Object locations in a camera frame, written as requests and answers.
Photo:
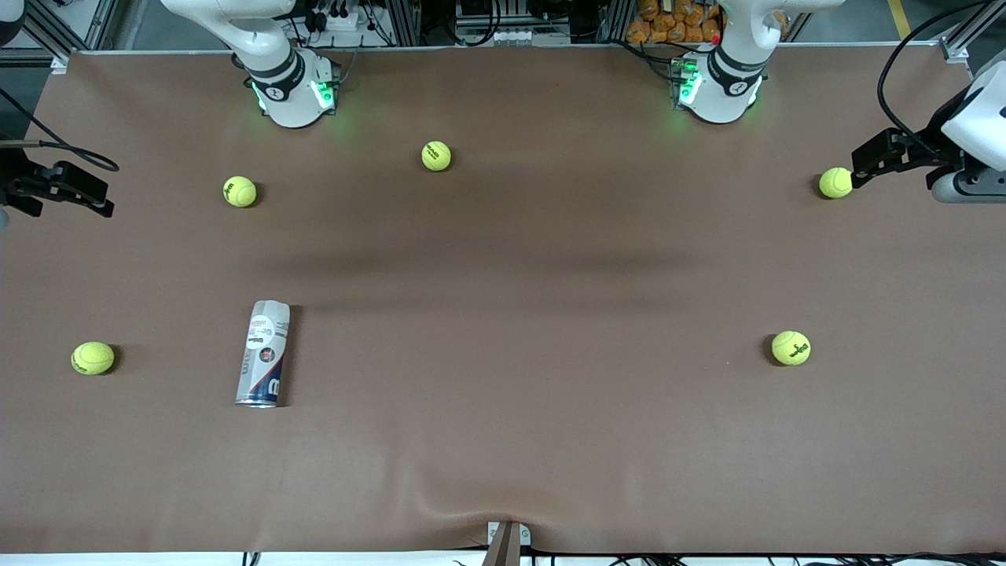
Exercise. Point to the yellow tennis ball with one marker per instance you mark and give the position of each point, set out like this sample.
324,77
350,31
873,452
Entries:
436,156
93,358
791,347
240,191
835,183

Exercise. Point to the clear tennis ball can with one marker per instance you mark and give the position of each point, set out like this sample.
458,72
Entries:
263,354

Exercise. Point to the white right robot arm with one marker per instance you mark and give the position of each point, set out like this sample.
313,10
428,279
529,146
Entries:
291,94

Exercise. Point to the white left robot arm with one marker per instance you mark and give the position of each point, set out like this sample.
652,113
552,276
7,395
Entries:
727,86

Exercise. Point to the metal table edge bracket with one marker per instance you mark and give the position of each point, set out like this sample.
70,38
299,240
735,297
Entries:
507,546

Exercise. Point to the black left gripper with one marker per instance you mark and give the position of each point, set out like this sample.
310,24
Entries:
932,139

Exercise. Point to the orange mesh bag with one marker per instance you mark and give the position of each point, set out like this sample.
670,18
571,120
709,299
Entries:
668,27

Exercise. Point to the white terminal strip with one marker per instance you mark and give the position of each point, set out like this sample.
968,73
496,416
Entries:
511,35

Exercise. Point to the white power strip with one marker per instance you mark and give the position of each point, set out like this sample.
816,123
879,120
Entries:
338,22

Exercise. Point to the brown table mat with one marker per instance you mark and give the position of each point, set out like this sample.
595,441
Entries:
503,432

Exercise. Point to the aluminium frame strut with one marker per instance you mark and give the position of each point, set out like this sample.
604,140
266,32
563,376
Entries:
47,41
960,43

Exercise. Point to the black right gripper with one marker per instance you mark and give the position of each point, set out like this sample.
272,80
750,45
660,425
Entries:
11,174

